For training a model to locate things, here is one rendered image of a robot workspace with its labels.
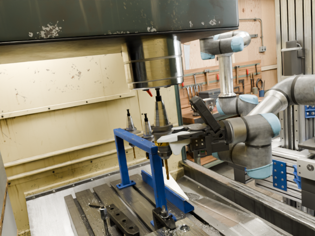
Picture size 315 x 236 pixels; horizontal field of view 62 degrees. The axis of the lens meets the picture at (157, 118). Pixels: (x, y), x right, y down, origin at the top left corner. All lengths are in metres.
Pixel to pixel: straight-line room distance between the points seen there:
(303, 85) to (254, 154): 0.38
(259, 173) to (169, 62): 0.42
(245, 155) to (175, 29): 0.44
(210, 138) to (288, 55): 1.03
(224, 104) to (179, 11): 1.22
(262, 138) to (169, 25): 0.42
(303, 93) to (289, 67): 0.61
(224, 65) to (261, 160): 1.06
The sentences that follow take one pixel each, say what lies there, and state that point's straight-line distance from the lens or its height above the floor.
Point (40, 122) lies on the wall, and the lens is 1.68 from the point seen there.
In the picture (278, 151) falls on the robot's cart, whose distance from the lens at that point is 1.73.
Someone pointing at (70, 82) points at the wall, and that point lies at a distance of 1.68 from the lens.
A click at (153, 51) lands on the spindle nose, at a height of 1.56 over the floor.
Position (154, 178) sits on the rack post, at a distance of 1.05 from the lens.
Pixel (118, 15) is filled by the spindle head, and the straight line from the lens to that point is 0.58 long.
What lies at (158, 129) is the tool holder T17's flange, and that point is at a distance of 0.71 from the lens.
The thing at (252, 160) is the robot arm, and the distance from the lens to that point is 0.84.
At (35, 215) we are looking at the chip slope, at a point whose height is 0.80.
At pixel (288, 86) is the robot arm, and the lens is 1.13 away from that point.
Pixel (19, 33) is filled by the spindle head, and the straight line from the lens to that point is 0.54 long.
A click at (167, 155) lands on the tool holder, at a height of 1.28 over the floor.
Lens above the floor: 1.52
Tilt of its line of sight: 11 degrees down
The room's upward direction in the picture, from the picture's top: 7 degrees counter-clockwise
